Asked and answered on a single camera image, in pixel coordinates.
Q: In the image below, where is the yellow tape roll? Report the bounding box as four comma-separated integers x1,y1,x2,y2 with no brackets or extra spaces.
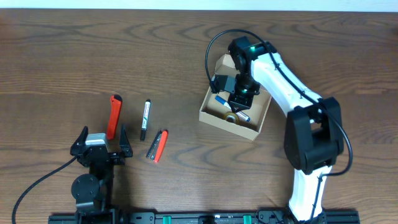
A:
223,112,240,125

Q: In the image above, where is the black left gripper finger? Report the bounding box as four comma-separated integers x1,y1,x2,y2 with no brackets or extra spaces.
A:
119,124,133,157
70,126,88,156

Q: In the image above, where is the blue cap whiteboard marker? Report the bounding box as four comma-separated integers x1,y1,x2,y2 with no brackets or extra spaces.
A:
215,95,251,121

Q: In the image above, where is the red utility knife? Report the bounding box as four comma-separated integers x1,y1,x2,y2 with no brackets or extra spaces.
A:
106,95,123,140

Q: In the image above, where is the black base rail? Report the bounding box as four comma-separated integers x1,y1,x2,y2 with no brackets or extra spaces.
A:
48,208,361,224

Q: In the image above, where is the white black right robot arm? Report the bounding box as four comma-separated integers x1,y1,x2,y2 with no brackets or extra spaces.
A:
228,37,343,223

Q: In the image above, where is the red black stapler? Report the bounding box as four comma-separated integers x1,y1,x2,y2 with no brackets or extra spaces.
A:
146,129,169,163

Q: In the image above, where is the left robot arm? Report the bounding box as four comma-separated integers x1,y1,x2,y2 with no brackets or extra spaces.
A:
70,126,133,224

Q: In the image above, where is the brown cardboard box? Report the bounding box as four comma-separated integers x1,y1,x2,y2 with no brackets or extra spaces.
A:
198,54,273,141

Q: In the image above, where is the black cap whiteboard marker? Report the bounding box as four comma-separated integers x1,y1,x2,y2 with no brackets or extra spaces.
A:
140,99,151,141

